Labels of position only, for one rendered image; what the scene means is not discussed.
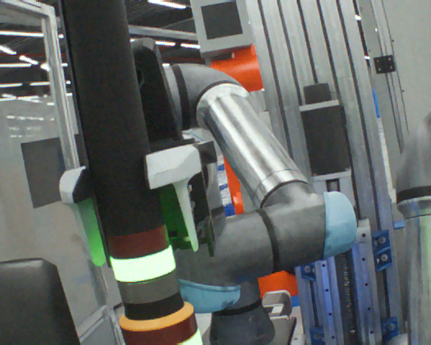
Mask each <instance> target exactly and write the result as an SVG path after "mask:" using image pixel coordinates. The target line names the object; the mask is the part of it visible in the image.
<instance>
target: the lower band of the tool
mask: <svg viewBox="0 0 431 345"><path fill-rule="evenodd" d="M184 302H185V305H184V307H183V308H182V309H181V310H179V311H177V312H176V313H174V314H172V315H169V316H166V317H164V318H158V319H155V320H146V321H142V320H129V319H127V318H126V317H125V314H124V315H123V316H122V317H121V318H120V319H119V320H118V322H119V323H120V326H121V327H122V328H124V329H129V330H139V331H145V330H151V329H161V328H164V327H167V326H169V325H172V324H177V323H179V322H181V321H183V320H184V319H185V318H187V317H188V316H189V315H191V314H192V312H193V306H192V305H191V304H190V303H189V302H186V301H184ZM197 333H198V330H197V332H196V333H195V335H194V336H193V337H191V338H188V339H187V340H186V341H184V342H182V343H179V344H177V345H182V344H184V343H187V342H188V341H190V340H191V339H193V338H194V337H195V336H196V334H197Z"/></svg>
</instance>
